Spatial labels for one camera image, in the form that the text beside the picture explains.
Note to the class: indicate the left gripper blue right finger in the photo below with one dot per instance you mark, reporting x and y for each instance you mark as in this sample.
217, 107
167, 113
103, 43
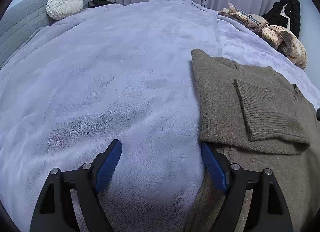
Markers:
268, 209

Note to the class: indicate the round white pleated cushion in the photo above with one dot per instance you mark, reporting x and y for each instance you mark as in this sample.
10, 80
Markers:
60, 9

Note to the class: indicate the black item by headboard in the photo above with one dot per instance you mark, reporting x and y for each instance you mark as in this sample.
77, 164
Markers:
97, 3

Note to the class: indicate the beige striped clothes pile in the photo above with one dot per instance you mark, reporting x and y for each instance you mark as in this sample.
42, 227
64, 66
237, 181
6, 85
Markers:
279, 37

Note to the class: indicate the black hanging jacket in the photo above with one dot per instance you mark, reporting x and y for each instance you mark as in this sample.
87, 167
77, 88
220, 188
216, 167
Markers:
285, 13

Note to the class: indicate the olive brown knit sweater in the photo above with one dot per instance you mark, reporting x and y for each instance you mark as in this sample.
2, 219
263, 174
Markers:
258, 119

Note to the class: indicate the lavender plush bed blanket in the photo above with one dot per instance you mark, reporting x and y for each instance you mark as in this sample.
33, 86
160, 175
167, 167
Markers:
123, 72

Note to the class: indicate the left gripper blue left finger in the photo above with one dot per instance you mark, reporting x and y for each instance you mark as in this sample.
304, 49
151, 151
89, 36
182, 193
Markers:
54, 208

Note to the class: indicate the grey quilted headboard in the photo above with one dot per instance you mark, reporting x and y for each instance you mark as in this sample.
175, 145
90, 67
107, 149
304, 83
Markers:
20, 22

